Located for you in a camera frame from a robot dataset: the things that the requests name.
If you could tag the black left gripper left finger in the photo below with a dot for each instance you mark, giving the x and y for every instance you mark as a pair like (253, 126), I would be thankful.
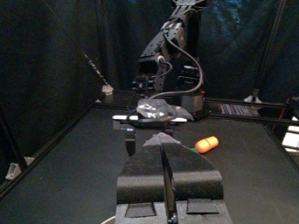
(142, 175)

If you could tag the black aluminium frame post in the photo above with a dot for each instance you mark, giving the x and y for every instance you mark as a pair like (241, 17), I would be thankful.
(269, 49)
(96, 70)

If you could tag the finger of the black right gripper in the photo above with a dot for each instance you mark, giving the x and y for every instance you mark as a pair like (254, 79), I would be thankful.
(130, 143)
(168, 132)

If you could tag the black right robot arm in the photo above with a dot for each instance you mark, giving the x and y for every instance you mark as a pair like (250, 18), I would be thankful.
(183, 43)

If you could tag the orange toy carrot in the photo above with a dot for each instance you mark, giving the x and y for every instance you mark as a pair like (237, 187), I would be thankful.
(206, 144)

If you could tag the white frame corner bracket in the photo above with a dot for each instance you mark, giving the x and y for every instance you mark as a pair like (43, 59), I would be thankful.
(253, 99)
(107, 89)
(14, 171)

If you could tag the ribbed grey vent panel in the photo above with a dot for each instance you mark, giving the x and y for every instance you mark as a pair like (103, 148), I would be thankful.
(238, 110)

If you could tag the white shelf rack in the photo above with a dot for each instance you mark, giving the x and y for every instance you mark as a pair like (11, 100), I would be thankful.
(291, 137)

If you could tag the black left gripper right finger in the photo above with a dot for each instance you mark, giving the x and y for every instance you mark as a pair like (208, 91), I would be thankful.
(194, 175)

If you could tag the black frame base rail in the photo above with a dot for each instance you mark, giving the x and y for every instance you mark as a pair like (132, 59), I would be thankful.
(249, 118)

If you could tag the clear plastic wrist camera mount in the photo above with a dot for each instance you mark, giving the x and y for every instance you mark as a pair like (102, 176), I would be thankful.
(155, 108)

